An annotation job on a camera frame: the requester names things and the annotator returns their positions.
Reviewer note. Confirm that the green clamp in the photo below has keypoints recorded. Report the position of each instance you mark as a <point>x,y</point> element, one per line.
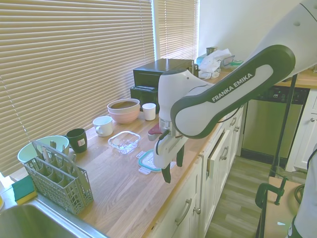
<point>260,196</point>

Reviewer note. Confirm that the crumpled white plastic bag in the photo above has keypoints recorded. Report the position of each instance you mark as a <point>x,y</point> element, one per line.
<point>211,62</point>

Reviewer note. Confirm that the green and yellow sponge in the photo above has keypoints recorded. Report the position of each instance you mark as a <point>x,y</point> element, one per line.
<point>23,189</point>

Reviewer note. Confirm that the dark green cup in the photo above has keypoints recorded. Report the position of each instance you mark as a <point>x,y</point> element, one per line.
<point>77,140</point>

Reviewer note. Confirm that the white kitchen cabinet run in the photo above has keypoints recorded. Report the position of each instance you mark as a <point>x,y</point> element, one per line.
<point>218,188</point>

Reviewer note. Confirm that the round metal cabinet knob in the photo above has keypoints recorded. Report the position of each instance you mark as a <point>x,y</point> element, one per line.
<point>198,210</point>

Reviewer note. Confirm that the stainless steel dishwasher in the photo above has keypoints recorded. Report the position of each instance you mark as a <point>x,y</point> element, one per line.
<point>270,124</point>

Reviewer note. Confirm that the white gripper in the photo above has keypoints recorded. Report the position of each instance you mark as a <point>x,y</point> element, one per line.
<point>166,151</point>

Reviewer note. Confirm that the pink bowl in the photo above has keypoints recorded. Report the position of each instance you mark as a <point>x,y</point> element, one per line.
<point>123,118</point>

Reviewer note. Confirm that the clear glass food container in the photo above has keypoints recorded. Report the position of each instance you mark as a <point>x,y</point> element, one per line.
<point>124,142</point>

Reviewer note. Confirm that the large white mug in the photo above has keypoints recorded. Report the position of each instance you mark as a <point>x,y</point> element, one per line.
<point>104,125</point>

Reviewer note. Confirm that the clear lid with teal rim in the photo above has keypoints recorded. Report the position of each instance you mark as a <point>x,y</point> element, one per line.
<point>146,161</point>

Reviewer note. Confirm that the metal cutlery piece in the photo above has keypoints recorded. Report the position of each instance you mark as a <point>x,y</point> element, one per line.
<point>53,146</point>
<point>64,149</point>

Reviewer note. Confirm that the black toaster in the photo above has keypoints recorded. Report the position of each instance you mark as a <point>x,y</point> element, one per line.
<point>142,95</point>

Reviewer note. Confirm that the mint green bowl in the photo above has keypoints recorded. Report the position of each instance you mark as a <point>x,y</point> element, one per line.
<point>27,155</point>

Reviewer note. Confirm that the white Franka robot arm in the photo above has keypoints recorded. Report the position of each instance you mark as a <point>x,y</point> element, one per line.
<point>223,99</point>

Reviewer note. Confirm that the wide beige window blinds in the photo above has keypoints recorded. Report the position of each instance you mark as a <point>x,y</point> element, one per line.
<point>74,62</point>

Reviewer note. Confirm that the stainless steel sink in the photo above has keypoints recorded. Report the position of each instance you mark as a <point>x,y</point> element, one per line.
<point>37,223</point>

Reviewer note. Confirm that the small white cup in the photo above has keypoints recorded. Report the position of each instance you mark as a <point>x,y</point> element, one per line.
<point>149,112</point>

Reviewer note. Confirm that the brown wooden board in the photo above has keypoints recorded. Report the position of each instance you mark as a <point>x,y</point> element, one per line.
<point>280,218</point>

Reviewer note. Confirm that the black microwave oven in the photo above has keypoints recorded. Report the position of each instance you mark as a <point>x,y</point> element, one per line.
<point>148,72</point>

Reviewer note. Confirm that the grey plastic cutlery basket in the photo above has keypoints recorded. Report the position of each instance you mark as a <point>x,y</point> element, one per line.
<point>64,191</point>

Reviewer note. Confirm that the yellow rimmed dish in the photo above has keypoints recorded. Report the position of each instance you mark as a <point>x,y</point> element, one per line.
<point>1,202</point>

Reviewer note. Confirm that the beige bowl with brown inside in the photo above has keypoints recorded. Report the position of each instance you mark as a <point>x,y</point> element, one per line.
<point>123,107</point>

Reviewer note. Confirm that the clear box with clip lid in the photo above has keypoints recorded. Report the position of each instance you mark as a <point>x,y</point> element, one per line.
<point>231,62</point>

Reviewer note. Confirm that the blue plastic bag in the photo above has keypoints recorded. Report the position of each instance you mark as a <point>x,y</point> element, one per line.
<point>201,59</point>

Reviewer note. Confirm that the narrow beige window blinds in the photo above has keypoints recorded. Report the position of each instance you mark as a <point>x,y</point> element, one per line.
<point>177,27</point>

